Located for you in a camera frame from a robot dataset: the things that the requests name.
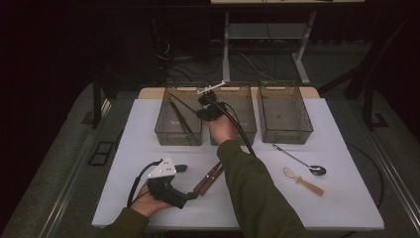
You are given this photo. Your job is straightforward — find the grey translucent bin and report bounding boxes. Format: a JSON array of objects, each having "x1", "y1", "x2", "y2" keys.
[
  {"x1": 209, "y1": 83, "x2": 258, "y2": 147},
  {"x1": 154, "y1": 84, "x2": 204, "y2": 147},
  {"x1": 257, "y1": 83, "x2": 314, "y2": 145}
]

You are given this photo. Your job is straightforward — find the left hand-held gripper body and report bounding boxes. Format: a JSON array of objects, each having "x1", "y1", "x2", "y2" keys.
[{"x1": 147, "y1": 156, "x2": 189, "y2": 210}]

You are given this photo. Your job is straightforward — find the metal spoon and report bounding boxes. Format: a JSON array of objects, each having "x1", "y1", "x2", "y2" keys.
[{"x1": 271, "y1": 143, "x2": 327, "y2": 177}]

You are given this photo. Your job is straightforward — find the black floor cable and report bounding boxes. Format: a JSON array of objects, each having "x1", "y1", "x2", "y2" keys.
[{"x1": 346, "y1": 142, "x2": 386, "y2": 209}]

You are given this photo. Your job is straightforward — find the white metal desk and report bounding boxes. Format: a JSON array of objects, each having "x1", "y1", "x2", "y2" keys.
[{"x1": 210, "y1": 0, "x2": 366, "y2": 86}]

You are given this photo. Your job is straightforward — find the black stand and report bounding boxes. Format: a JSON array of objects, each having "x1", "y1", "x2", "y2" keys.
[{"x1": 345, "y1": 13, "x2": 390, "y2": 132}]

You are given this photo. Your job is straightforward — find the black chopstick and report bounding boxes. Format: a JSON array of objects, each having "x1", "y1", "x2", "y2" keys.
[
  {"x1": 170, "y1": 99, "x2": 193, "y2": 134},
  {"x1": 171, "y1": 100, "x2": 195, "y2": 134}
]

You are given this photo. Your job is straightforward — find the person's left hand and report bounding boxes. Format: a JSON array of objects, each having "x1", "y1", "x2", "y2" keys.
[{"x1": 130, "y1": 182, "x2": 172, "y2": 219}]

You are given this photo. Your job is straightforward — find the wooden-handled fork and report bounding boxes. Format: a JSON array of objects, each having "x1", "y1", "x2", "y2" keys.
[{"x1": 192, "y1": 161, "x2": 222, "y2": 193}]

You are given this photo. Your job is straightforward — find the person's right hand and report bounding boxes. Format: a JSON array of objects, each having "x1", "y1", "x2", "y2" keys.
[{"x1": 206, "y1": 112, "x2": 239, "y2": 146}]

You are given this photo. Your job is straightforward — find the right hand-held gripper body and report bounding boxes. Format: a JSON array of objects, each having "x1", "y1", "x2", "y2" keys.
[{"x1": 195, "y1": 80, "x2": 229, "y2": 122}]

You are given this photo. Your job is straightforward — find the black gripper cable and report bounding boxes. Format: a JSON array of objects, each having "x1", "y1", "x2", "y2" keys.
[
  {"x1": 207, "y1": 98, "x2": 257, "y2": 157},
  {"x1": 127, "y1": 159, "x2": 164, "y2": 209}
]

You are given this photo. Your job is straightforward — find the floor cables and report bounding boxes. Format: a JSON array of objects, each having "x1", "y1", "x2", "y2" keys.
[{"x1": 155, "y1": 36, "x2": 275, "y2": 83}]

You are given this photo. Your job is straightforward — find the black rectangular floor frame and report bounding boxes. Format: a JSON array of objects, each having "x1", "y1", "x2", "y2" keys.
[{"x1": 88, "y1": 141, "x2": 115, "y2": 167}]

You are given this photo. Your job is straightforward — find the wooden-handled knife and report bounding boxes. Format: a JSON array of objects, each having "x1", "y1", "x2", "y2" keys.
[{"x1": 197, "y1": 167, "x2": 225, "y2": 196}]

